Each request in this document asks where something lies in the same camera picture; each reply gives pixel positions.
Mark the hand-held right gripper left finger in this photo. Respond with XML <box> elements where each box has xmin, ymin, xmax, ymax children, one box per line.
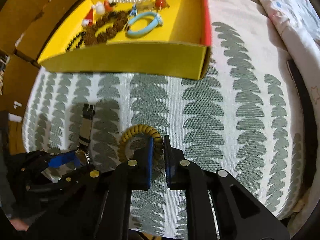
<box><xmin>57</xmin><ymin>137</ymin><xmax>154</xmax><ymax>240</ymax></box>

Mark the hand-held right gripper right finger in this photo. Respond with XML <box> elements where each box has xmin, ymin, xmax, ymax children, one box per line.
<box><xmin>163</xmin><ymin>135</ymin><xmax>291</xmax><ymax>240</ymax></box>

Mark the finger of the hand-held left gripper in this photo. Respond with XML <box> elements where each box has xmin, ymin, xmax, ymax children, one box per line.
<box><xmin>21</xmin><ymin>150</ymin><xmax>82</xmax><ymax>172</ymax></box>
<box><xmin>25</xmin><ymin>166</ymin><xmax>95</xmax><ymax>193</ymax></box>

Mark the mustard coil hair tie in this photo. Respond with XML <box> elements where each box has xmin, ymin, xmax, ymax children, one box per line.
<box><xmin>118</xmin><ymin>124</ymin><xmax>164</xmax><ymax>167</ymax></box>

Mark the wristwatch with dark strap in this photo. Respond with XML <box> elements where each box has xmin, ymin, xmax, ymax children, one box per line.
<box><xmin>75</xmin><ymin>104</ymin><xmax>97</xmax><ymax>167</ymax></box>

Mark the yellow cardboard box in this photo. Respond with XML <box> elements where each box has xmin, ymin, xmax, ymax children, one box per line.
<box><xmin>37</xmin><ymin>0</ymin><xmax>213</xmax><ymax>81</ymax></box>

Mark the black coil hair tie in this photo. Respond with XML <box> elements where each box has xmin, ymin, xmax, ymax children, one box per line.
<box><xmin>66</xmin><ymin>31</ymin><xmax>87</xmax><ymax>53</ymax></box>

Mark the brown bead bracelet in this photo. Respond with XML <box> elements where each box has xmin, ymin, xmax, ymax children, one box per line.
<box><xmin>82</xmin><ymin>11</ymin><xmax>127</xmax><ymax>46</ymax></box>

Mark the light blue bracelet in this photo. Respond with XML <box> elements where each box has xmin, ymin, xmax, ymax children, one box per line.
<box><xmin>125</xmin><ymin>12</ymin><xmax>164</xmax><ymax>38</ymax></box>

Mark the red and white hair clip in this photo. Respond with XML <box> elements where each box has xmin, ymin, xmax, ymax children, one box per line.
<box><xmin>82</xmin><ymin>9</ymin><xmax>97</xmax><ymax>27</ymax></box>

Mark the white leaf patterned blanket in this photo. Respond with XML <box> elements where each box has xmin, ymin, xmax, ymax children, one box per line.
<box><xmin>22</xmin><ymin>0</ymin><xmax>308</xmax><ymax>238</ymax></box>

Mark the wooden wardrobe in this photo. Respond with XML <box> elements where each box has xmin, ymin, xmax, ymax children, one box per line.
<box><xmin>0</xmin><ymin>0</ymin><xmax>90</xmax><ymax>120</ymax></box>

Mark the plush chick hair clip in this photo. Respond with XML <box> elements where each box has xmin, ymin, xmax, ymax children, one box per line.
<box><xmin>91</xmin><ymin>0</ymin><xmax>118</xmax><ymax>14</ymax></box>

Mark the pale printed quilt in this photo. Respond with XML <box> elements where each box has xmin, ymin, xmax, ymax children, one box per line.
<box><xmin>247</xmin><ymin>0</ymin><xmax>318</xmax><ymax>63</ymax></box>

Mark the black bed frame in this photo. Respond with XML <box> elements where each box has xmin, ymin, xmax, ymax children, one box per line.
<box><xmin>286</xmin><ymin>59</ymin><xmax>316</xmax><ymax>193</ymax></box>

